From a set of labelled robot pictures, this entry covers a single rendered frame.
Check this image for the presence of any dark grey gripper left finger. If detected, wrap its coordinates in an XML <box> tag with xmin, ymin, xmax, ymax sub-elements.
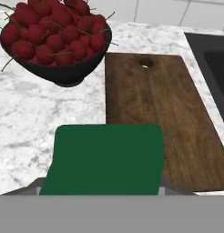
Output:
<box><xmin>1</xmin><ymin>177</ymin><xmax>46</xmax><ymax>197</ymax></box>

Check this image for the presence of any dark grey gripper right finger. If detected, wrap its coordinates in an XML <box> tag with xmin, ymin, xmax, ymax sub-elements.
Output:
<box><xmin>158</xmin><ymin>177</ymin><xmax>197</xmax><ymax>197</ymax></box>

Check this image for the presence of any green sponge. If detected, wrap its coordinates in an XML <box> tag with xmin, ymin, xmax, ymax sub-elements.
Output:
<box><xmin>38</xmin><ymin>123</ymin><xmax>166</xmax><ymax>197</ymax></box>

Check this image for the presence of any brown wooden cutting board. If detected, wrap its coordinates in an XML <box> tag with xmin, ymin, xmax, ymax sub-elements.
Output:
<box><xmin>104</xmin><ymin>52</ymin><xmax>224</xmax><ymax>193</ymax></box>

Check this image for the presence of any black bowl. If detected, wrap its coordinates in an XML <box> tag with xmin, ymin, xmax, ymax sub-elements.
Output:
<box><xmin>0</xmin><ymin>22</ymin><xmax>113</xmax><ymax>88</ymax></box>

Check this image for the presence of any black sink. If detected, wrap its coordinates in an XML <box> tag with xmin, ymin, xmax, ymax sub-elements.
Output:
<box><xmin>184</xmin><ymin>32</ymin><xmax>224</xmax><ymax>133</ymax></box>

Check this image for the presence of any red cherries pile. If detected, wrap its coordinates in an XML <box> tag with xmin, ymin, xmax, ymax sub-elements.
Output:
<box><xmin>0</xmin><ymin>0</ymin><xmax>119</xmax><ymax>73</ymax></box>

